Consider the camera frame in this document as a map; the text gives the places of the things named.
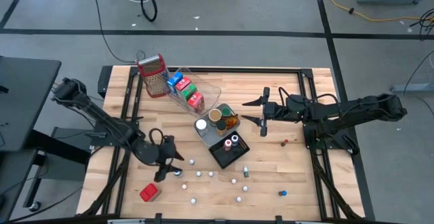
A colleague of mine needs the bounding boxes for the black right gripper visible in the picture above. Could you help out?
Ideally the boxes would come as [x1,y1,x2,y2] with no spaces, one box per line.
[241,87,298,138]

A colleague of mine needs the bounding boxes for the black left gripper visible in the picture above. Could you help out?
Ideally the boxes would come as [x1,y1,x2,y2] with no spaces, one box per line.
[134,135,186,183]

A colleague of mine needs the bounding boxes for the taco seasoning jar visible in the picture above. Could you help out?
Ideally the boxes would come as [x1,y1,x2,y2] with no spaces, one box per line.
[224,114,241,131]

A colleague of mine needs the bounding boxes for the gold can with tan lid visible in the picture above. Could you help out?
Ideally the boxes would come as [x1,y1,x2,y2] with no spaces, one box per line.
[208,108,223,124]

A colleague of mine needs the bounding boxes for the grey plastic bin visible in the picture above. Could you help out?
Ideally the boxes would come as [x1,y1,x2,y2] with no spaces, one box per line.
[193,102,242,147]

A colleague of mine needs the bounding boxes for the white-lid spice jar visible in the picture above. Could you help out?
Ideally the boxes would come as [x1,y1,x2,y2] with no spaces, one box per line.
[195,118,208,133]

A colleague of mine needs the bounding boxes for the black plastic basket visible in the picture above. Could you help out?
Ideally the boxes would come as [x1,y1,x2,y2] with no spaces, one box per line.
[208,131,251,170]

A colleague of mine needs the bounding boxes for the red Froot Loops box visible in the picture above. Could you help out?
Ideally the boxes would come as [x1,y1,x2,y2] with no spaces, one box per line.
[186,91,205,113]

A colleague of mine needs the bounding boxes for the small green cereal box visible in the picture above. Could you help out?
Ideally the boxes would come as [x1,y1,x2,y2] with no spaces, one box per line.
[180,83,198,102]

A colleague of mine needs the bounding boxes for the small red cereal box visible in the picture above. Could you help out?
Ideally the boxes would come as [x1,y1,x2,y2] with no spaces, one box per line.
[175,77,193,92]

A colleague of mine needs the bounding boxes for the small blue cereal box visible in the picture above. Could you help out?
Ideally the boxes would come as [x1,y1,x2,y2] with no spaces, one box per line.
[166,71,184,94]

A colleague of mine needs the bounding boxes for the red toy block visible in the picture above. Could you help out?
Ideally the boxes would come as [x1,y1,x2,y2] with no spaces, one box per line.
[139,183,162,203]

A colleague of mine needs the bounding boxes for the clear plastic bin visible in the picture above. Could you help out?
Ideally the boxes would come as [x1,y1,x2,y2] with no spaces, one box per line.
[165,67,222,117]

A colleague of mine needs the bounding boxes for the red metal box grater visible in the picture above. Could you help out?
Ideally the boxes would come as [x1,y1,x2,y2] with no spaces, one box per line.
[136,53,172,98]

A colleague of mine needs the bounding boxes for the black desk support beam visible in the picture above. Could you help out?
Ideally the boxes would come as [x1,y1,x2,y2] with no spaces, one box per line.
[26,128,92,166]

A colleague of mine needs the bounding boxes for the grey table foot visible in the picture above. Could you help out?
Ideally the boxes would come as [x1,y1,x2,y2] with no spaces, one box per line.
[389,83,434,94]

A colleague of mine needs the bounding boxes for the black desk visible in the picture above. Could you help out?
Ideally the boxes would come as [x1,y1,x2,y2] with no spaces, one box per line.
[0,56,62,153]

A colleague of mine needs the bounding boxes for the black aluminium table frame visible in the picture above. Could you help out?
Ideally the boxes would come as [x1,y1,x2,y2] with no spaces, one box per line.
[97,64,376,224]

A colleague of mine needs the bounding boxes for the black sleeved cable bundle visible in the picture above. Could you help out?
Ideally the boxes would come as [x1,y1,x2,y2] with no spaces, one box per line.
[80,145,133,217]
[310,149,357,220]

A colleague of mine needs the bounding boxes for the black coiled cable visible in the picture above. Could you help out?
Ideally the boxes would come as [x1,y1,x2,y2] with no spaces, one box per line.
[140,0,159,23]

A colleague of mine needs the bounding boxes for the yellow extension cable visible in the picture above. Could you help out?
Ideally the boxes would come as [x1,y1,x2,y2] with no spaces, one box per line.
[330,0,434,23]

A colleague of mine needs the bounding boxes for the long black floor cable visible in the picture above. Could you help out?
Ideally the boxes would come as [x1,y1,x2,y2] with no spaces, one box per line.
[91,0,146,64]

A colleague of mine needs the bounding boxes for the black cable bunch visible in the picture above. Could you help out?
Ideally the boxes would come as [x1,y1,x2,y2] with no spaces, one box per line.
[408,8,434,37]

